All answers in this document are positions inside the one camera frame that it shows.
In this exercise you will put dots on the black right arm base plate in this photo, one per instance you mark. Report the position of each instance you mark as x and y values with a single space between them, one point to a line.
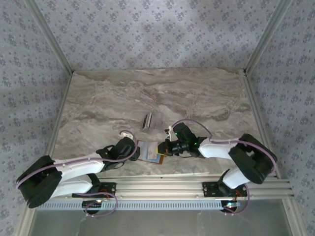
209 189

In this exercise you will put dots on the aluminium corner post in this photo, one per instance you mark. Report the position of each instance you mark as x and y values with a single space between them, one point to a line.
268 37
49 39

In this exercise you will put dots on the black controller board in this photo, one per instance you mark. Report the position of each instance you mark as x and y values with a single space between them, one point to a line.
230 206
92 205

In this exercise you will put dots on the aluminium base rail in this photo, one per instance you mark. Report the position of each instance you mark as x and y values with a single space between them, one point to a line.
160 186

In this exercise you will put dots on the white VIP credit card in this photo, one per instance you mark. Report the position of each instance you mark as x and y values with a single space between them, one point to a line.
152 152

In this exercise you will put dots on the aluminium side rail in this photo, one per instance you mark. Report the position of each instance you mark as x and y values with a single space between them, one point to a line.
59 118
261 127

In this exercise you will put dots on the brown leather card holder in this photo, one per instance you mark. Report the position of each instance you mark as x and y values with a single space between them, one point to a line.
144 151

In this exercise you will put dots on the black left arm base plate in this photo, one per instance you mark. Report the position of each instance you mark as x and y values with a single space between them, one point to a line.
108 189

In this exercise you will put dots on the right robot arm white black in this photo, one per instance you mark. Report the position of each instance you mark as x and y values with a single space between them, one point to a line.
214 150

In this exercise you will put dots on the stack of credit cards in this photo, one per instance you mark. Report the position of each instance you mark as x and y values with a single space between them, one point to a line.
147 120

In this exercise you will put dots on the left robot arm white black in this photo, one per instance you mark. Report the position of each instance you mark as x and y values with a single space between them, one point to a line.
78 169

